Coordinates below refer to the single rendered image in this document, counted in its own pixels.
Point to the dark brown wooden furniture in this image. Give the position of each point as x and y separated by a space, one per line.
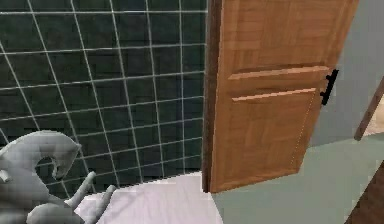
370 205

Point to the brown wooden room door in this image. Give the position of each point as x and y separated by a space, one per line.
266 116

